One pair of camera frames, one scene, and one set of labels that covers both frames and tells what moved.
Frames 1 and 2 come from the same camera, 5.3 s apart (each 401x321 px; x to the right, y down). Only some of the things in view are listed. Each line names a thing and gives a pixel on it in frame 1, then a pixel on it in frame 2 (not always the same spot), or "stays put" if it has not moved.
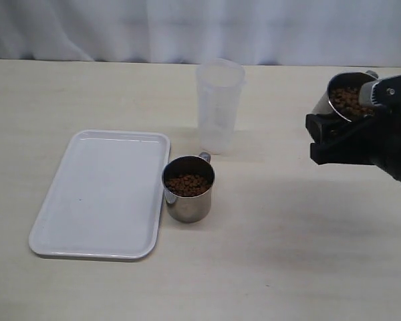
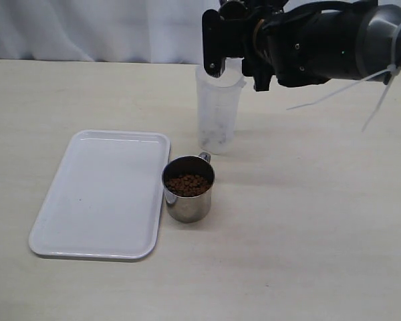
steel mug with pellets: x=188 y=180 stays put
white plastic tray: x=107 y=200 stays put
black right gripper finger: x=337 y=141 → x=223 y=37
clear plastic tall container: x=219 y=85 stays put
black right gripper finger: x=394 y=91 → x=252 y=7
